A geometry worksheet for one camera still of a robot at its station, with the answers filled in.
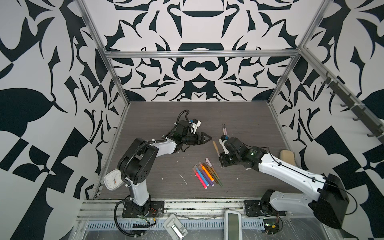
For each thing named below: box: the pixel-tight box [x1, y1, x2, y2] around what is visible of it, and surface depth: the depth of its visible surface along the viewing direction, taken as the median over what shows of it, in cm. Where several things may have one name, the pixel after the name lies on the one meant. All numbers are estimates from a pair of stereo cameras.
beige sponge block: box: [279, 149, 296, 166], surface depth 92 cm
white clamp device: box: [163, 214, 188, 240], surface depth 70 cm
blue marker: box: [194, 165, 210, 187], surface depth 86 cm
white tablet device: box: [224, 209, 242, 240], surface depth 68 cm
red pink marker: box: [192, 167, 208, 190], surface depth 85 cm
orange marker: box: [198, 161, 214, 182], surface depth 87 cm
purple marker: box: [198, 165, 215, 187], surface depth 86 cm
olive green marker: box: [206, 165, 223, 187], surface depth 87 cm
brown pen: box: [212, 140, 220, 158], surface depth 85 cm
